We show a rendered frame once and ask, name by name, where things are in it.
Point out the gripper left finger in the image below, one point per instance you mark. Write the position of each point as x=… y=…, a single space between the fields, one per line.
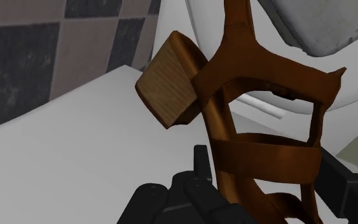
x=194 y=192

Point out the brown wooden figure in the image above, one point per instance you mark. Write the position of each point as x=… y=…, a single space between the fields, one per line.
x=253 y=62

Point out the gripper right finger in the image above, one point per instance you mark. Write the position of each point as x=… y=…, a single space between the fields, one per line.
x=349 y=192

